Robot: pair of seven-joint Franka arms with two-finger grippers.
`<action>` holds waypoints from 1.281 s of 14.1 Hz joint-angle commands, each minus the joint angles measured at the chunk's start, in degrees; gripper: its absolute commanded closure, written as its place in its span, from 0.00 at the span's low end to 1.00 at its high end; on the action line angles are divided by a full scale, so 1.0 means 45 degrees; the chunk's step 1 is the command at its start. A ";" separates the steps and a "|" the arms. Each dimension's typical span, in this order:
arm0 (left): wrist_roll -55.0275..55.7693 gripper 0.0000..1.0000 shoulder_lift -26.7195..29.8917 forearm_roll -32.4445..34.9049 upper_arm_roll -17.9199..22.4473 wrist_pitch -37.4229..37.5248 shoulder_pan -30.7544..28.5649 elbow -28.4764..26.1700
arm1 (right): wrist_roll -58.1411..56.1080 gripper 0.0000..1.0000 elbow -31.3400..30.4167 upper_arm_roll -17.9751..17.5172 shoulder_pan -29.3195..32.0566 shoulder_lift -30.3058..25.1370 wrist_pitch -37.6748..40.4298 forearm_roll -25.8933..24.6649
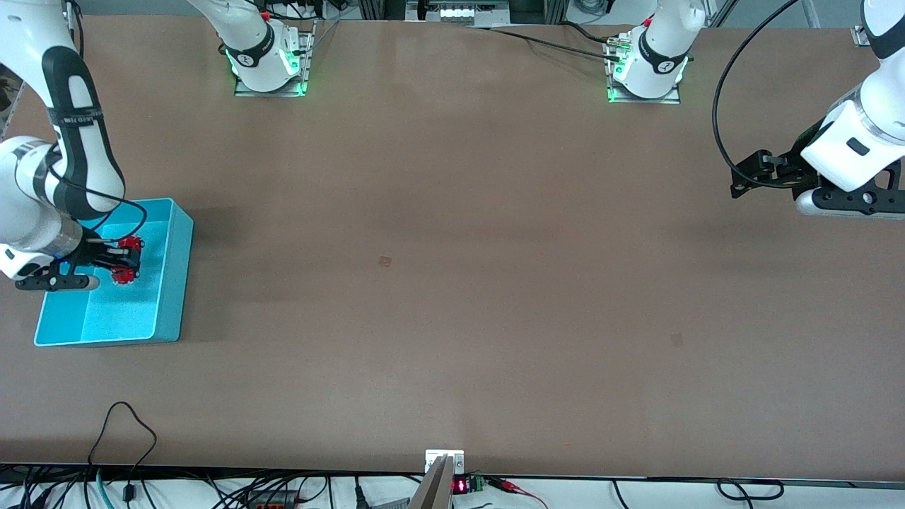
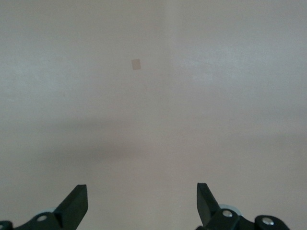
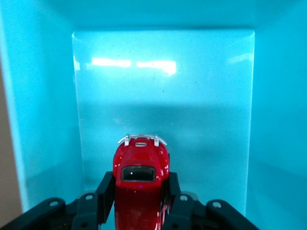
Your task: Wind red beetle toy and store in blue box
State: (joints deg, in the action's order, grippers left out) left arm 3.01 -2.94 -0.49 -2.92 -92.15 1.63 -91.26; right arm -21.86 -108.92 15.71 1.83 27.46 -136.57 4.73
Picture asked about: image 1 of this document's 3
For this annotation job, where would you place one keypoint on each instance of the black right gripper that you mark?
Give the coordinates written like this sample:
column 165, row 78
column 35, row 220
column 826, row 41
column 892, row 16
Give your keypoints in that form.
column 94, row 252

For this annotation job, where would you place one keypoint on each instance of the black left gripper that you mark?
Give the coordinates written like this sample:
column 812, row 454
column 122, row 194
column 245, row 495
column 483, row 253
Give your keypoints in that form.
column 797, row 161

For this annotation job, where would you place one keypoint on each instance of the red beetle toy car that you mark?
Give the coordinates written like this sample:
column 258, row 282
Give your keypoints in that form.
column 126, row 278

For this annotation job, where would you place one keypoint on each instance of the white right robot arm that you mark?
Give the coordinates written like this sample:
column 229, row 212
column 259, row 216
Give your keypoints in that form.
column 28, row 205

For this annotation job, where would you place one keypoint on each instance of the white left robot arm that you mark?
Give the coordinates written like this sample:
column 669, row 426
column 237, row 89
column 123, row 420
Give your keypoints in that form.
column 661, row 63

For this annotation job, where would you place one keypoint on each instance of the blue plastic box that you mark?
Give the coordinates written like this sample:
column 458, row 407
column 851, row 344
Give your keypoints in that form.
column 127, row 314

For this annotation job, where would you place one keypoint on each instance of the black orange power strip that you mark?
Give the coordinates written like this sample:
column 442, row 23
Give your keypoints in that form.
column 272, row 500

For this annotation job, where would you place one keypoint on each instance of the white lit device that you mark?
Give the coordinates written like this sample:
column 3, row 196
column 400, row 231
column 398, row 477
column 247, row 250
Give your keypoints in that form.
column 459, row 13

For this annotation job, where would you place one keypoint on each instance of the red digit display module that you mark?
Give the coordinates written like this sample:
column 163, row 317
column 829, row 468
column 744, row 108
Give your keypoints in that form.
column 463, row 485

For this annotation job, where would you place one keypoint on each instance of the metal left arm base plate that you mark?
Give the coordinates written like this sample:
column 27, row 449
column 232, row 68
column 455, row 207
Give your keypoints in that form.
column 672, row 100

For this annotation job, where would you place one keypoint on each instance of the aluminium corner bracket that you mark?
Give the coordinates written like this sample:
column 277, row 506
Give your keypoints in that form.
column 859, row 35

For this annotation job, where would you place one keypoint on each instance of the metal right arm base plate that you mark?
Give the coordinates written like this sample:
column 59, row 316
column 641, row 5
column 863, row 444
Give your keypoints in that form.
column 309, row 56

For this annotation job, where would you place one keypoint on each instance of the aluminium frame profile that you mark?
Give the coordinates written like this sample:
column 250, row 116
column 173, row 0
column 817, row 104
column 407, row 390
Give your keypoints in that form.
column 385, row 8

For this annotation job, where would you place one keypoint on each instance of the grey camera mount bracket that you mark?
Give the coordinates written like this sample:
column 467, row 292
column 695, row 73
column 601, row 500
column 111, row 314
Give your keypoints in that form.
column 435, row 488

